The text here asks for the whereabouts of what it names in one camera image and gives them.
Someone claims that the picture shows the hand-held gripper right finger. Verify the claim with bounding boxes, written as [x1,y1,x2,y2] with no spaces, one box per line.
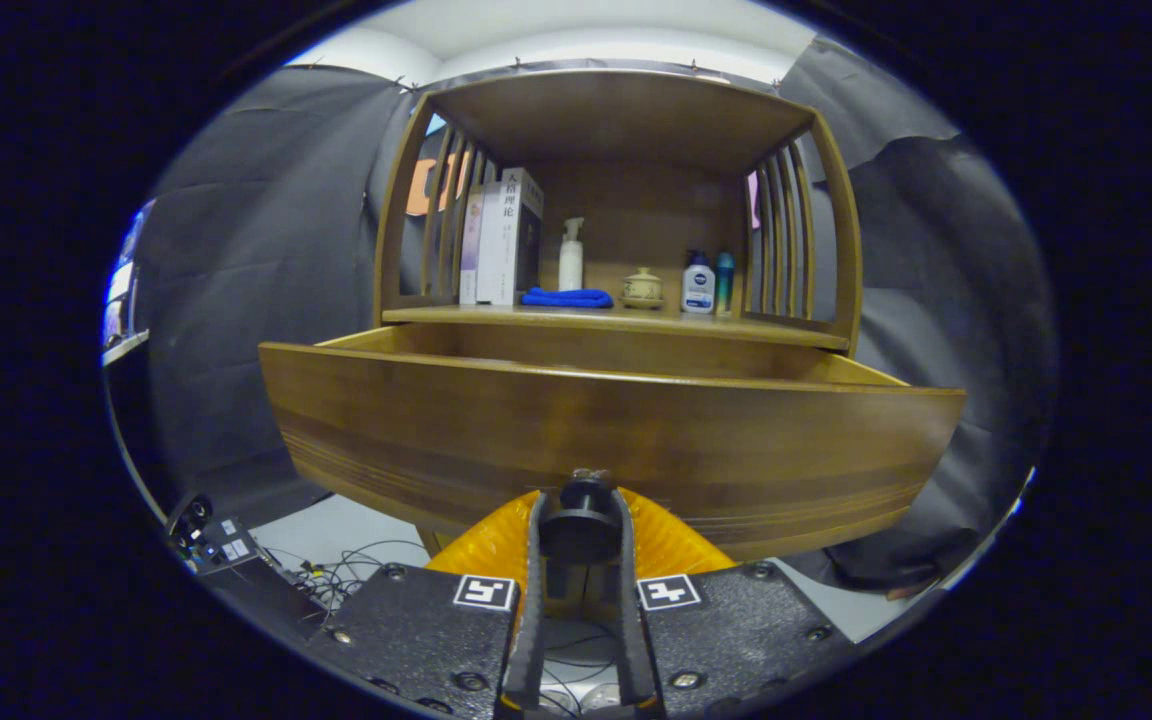
[616,487,852,719]

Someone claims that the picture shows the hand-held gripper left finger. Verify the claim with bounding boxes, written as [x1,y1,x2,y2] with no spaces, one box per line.
[301,488,549,719]

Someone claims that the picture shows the wooden drawer with black knob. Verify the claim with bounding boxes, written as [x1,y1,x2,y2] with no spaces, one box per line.
[258,322,967,561]

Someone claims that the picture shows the wooden countertop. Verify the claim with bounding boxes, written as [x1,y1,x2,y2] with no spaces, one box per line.
[383,303,849,351]

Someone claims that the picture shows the black device box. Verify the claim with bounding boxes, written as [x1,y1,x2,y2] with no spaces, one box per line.
[168,493,327,641]

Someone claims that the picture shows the blue cloth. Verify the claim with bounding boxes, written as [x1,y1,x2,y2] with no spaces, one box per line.
[521,287,615,309]

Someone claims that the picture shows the beige lidded teacup with saucer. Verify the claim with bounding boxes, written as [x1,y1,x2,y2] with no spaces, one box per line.
[620,267,665,310]

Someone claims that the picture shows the white lotion bottle blue cap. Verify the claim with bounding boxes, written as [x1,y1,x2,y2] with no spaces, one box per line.
[681,250,717,316]

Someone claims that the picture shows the white pump bottle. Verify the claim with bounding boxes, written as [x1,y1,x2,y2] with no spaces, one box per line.
[558,217,585,293]

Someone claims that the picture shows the thin pale purple book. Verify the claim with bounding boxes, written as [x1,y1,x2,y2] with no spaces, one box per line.
[459,185,485,306]

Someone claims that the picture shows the thick white book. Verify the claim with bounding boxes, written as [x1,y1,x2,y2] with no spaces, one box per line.
[476,168,545,306]

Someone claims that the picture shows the white side table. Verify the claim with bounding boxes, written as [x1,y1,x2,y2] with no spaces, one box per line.
[101,330,152,367]

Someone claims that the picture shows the computer monitor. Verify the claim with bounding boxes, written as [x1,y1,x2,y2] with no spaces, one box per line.
[103,200,152,349]

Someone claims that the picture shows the black floor cables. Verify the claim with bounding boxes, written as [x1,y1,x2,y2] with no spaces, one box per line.
[266,540,427,611]

